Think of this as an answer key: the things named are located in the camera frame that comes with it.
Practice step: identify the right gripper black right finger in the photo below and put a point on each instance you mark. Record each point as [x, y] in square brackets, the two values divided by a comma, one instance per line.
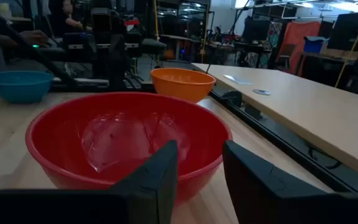
[266, 193]

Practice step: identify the person's hand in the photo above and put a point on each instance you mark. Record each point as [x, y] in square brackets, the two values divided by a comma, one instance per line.
[36, 37]

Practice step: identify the person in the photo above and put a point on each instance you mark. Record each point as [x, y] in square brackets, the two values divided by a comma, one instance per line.
[65, 17]

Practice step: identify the black computer monitor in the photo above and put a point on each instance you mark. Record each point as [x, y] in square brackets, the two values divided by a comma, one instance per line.
[255, 29]

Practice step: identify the blue plastic bowl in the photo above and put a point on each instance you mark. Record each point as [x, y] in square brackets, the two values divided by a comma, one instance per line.
[19, 87]

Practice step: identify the grey round desk grommet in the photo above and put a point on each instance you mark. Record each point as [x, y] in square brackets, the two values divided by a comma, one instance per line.
[261, 91]

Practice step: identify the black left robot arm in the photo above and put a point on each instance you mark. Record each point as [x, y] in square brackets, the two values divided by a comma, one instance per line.
[110, 46]

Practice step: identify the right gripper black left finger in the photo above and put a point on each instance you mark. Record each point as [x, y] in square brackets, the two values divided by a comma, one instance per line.
[148, 193]

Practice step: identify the nested colourful bowls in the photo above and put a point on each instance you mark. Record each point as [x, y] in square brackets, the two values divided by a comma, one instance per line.
[73, 140]

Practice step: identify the orange hanging cloth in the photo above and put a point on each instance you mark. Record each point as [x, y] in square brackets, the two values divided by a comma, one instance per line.
[297, 40]

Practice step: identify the large black screen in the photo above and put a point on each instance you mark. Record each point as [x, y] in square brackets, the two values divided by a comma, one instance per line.
[351, 31]

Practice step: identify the yellow upright pole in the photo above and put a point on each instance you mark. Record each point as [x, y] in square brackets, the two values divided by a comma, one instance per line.
[156, 18]

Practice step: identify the light wood desk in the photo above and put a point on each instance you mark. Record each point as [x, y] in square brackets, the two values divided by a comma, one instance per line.
[306, 105]

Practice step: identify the orange plastic bowl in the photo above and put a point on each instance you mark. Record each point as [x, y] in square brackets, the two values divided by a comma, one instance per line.
[182, 85]

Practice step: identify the blue storage bin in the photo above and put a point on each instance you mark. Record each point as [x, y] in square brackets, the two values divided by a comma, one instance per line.
[314, 44]

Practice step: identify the yellow slanted pole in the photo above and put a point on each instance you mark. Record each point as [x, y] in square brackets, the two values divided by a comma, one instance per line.
[353, 46]

